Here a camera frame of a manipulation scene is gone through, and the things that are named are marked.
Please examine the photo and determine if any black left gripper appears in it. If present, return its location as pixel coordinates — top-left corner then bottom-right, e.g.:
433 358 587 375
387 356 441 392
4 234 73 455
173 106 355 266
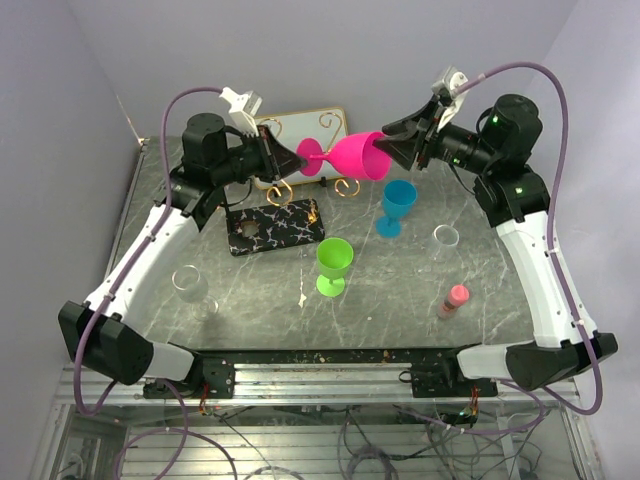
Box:
213 125 310 187

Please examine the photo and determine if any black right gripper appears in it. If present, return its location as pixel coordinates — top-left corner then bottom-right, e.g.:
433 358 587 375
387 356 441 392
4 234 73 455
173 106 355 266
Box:
373 96 498 175

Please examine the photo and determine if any pink plastic wine glass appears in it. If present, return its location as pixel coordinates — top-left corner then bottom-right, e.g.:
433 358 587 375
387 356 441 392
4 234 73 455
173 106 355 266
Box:
296 131 392 181

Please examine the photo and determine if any blue plastic wine glass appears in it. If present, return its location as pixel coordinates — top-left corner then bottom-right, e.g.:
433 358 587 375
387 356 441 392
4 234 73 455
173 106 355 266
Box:
376 179 418 238

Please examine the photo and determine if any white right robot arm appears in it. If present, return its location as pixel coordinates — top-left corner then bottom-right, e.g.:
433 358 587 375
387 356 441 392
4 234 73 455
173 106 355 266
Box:
374 94 618 396

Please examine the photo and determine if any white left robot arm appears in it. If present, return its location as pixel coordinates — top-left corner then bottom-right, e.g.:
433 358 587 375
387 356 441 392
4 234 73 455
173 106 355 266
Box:
59 113 307 397

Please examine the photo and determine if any clear tumbler glass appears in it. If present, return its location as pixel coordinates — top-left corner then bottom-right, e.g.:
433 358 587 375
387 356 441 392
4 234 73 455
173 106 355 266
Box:
429 224 460 263

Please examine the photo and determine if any green plastic wine glass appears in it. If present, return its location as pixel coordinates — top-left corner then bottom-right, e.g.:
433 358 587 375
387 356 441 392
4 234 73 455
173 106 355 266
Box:
316 237 354 298

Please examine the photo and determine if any clear stemmed wine glass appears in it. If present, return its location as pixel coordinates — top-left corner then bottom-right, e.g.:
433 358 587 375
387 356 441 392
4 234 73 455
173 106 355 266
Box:
171 264 219 321

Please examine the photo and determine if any gold framed mirror tray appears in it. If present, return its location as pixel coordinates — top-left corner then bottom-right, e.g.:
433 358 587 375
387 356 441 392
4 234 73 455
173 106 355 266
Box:
255 106 349 190

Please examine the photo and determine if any small pink capped bottle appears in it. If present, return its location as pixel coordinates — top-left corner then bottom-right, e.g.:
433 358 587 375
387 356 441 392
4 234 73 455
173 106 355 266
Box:
437 284 470 319

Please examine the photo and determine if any gold wire wine glass rack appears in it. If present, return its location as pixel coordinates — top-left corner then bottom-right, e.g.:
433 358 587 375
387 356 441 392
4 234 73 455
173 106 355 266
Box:
219 112 361 258

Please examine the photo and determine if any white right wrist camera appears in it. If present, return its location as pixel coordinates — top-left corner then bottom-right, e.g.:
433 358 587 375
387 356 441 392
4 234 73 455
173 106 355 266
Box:
431 66 468 130

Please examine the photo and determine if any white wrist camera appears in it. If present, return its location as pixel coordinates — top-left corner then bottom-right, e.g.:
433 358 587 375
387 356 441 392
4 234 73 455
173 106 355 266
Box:
431 66 468 130
219 87 262 136

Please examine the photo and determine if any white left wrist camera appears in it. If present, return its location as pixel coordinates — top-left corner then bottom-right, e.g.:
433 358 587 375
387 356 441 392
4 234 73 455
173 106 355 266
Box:
219 87 262 136

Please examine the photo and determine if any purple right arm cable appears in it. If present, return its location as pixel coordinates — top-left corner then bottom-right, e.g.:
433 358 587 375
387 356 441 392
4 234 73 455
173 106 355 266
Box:
394 61 604 436

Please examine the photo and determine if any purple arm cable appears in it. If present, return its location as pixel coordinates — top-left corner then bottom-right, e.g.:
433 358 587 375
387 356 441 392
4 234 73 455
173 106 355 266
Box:
394 61 604 436
72 86 239 480

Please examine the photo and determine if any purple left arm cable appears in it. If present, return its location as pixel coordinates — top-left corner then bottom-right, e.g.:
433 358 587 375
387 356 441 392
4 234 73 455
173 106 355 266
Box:
72 86 239 480

